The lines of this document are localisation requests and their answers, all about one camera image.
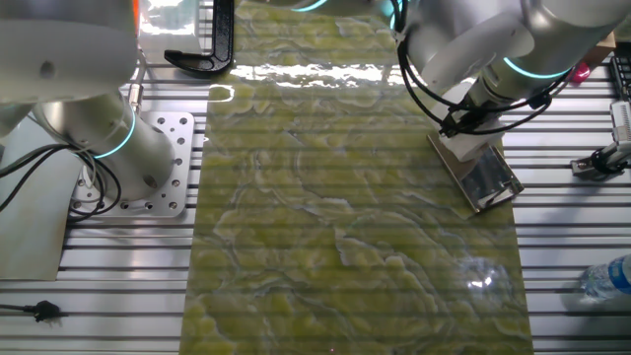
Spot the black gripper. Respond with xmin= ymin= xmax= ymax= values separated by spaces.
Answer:
xmin=437 ymin=101 xmax=499 ymax=140

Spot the white toilet paper roll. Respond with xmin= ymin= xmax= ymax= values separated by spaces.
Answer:
xmin=436 ymin=81 xmax=507 ymax=163

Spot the pink round toy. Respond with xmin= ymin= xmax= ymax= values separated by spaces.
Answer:
xmin=569 ymin=61 xmax=592 ymax=84

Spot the green marble pattern mat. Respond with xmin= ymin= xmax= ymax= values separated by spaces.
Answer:
xmin=177 ymin=0 xmax=534 ymax=355

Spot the black keyboard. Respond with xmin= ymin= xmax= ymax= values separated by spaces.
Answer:
xmin=608 ymin=54 xmax=631 ymax=103

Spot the clear water bottle blue cap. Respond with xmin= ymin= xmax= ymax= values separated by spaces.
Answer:
xmin=580 ymin=254 xmax=631 ymax=302

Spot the black C-clamp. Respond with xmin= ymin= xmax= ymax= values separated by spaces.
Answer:
xmin=164 ymin=0 xmax=236 ymax=75

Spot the translucent plastic box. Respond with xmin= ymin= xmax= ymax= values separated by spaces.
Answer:
xmin=136 ymin=0 xmax=201 ymax=63

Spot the black power plug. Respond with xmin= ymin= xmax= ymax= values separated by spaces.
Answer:
xmin=0 ymin=299 xmax=69 ymax=324

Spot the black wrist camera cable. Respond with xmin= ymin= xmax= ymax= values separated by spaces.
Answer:
xmin=391 ymin=0 xmax=571 ymax=138

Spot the silver grille camera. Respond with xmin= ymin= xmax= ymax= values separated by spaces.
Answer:
xmin=609 ymin=101 xmax=631 ymax=144

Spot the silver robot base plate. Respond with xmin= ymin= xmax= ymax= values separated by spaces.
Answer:
xmin=68 ymin=110 xmax=196 ymax=219

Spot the grey cable with metal connector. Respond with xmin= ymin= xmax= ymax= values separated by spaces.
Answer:
xmin=127 ymin=48 xmax=149 ymax=115

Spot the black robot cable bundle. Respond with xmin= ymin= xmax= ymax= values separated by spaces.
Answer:
xmin=0 ymin=142 xmax=123 ymax=221

